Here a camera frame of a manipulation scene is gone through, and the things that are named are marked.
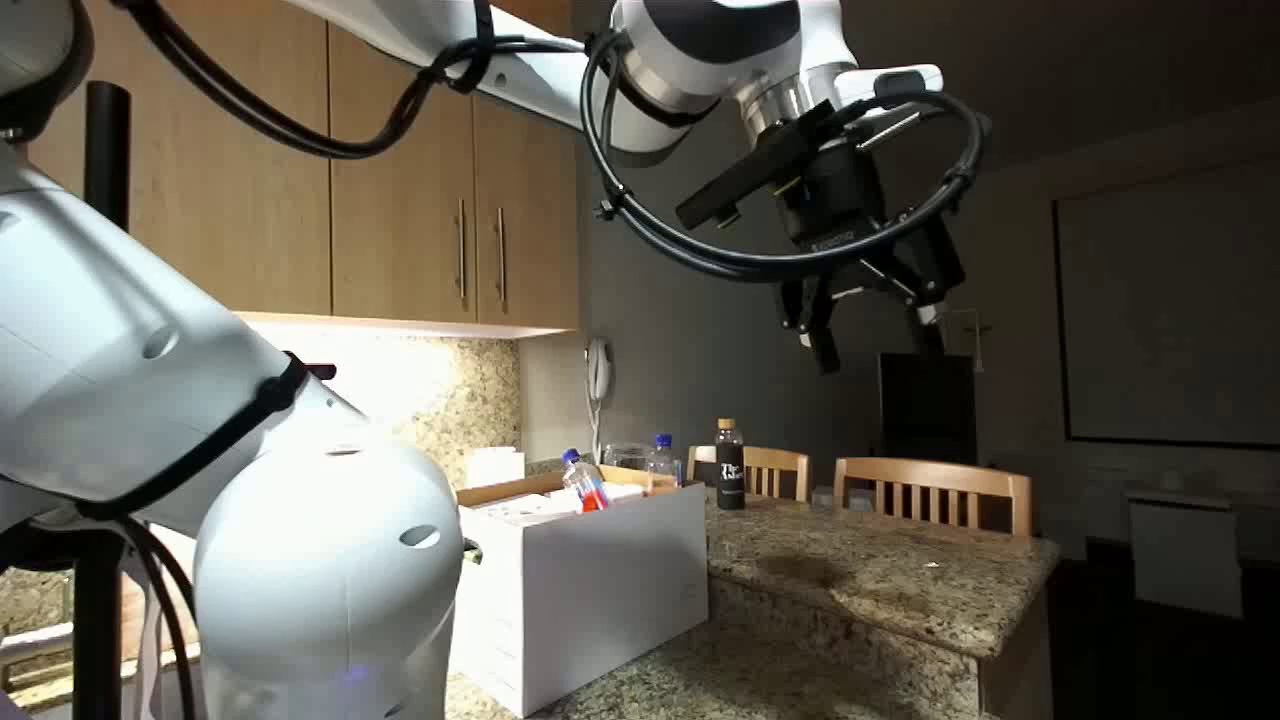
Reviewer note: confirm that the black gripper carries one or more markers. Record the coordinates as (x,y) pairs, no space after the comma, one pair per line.
(841,200)

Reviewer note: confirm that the Fiji water bottle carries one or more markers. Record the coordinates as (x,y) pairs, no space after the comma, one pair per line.
(667,463)
(587,485)

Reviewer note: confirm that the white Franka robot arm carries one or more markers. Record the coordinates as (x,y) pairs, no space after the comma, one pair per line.
(104,373)

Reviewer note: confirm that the dark glass bottle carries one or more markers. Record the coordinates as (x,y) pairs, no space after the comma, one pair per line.
(730,473)

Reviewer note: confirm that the open cardboard box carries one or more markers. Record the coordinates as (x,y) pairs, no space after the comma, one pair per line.
(603,586)

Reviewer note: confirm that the white floor box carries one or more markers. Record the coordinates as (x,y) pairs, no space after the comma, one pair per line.
(1187,552)

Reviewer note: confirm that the black tall cabinet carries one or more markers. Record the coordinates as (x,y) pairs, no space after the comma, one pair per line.
(927,407)

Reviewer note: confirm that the wooden slatted chair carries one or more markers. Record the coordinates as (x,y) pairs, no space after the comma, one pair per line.
(776,473)
(933,479)

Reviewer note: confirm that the black vertical pole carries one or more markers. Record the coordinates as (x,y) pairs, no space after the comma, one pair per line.
(104,145)

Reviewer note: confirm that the white wall phone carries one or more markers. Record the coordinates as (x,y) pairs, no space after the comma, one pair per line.
(596,373)

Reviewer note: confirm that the large wall board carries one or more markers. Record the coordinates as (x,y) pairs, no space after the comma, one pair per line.
(1164,307)

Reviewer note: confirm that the wooden wall cabinets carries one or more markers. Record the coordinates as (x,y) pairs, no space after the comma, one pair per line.
(401,200)

